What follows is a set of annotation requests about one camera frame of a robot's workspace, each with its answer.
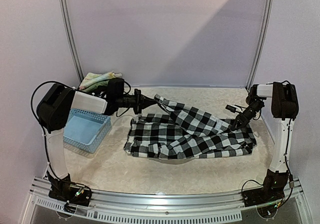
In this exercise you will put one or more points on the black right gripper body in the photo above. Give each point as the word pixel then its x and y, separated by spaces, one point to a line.
pixel 242 118

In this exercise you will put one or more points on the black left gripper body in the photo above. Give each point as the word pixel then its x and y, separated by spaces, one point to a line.
pixel 133 101

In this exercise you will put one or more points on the black white checkered shirt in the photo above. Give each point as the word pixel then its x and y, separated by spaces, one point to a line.
pixel 186 132

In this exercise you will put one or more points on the floral pastel cloth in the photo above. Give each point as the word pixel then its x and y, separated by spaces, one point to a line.
pixel 92 78

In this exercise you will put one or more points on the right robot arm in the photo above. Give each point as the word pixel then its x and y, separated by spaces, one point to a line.
pixel 284 108

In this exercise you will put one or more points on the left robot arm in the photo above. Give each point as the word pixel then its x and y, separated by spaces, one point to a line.
pixel 53 111

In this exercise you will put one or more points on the light blue plastic basket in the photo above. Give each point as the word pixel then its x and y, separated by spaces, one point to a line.
pixel 85 130

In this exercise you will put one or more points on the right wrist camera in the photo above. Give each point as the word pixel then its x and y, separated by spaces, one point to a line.
pixel 234 108

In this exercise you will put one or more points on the right aluminium frame post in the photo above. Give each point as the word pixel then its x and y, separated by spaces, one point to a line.
pixel 261 40

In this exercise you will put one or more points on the aluminium frame post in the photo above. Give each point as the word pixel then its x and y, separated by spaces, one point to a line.
pixel 70 39
pixel 261 40

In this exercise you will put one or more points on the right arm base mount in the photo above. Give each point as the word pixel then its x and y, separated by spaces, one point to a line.
pixel 271 189

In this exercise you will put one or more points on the aluminium front rail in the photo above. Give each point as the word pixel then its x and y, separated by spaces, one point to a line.
pixel 121 208

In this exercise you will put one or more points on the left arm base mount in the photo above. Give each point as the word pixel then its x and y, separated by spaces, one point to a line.
pixel 70 192

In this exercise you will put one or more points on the left aluminium frame post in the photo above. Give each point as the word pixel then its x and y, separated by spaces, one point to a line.
pixel 70 39

